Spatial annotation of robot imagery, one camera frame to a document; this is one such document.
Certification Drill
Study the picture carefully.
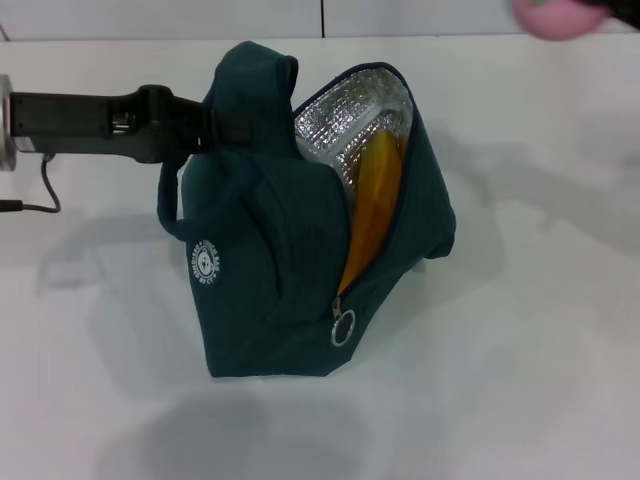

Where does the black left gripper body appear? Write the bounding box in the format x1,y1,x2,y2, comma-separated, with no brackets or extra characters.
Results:
8,84,207,167

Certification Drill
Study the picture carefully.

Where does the dark teal lunch bag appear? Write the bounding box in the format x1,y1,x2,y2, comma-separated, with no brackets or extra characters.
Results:
155,40,457,377

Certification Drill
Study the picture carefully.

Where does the yellow toy banana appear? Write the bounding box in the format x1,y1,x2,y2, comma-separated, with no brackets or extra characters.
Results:
338,130,405,299

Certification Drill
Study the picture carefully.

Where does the pink toy peach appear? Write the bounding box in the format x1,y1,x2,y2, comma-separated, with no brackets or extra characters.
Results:
512,0,609,40

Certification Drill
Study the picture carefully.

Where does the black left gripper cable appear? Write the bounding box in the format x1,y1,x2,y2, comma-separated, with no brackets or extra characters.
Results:
0,152,62,215

